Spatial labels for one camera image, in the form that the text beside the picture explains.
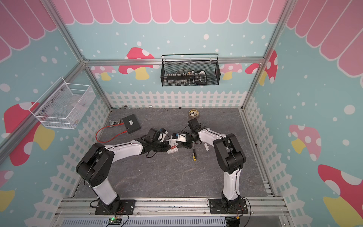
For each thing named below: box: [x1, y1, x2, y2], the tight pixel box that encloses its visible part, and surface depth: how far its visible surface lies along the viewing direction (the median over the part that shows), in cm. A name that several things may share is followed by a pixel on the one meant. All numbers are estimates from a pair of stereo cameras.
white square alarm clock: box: [166, 140, 180, 155], surface depth 95 cm
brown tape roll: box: [188, 109, 200, 118], surface depth 118 cm
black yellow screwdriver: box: [192, 140, 198, 162], surface depth 93 cm
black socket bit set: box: [166, 70, 195, 86], surface depth 91 cm
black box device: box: [121, 113, 142, 135], surface depth 110 cm
